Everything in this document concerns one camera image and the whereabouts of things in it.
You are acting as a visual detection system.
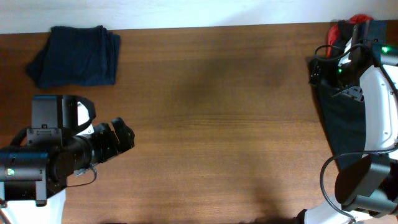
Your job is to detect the navy blue shorts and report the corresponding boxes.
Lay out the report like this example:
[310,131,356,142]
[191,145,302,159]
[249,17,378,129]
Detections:
[25,26,121,88]

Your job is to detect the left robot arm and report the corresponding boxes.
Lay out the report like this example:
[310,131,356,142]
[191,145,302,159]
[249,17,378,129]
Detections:
[1,95,135,223]

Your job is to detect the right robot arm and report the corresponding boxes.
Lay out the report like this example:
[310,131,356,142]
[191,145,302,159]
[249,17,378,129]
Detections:
[295,20,397,223]

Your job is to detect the red garment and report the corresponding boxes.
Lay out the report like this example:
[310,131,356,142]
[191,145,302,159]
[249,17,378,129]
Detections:
[326,14,374,59]

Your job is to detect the dark navy garment pile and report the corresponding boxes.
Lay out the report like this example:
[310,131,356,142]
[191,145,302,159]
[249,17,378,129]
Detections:
[313,85,366,155]

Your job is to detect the black garment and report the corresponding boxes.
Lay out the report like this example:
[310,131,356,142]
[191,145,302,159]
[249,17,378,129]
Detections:
[336,21,356,45]

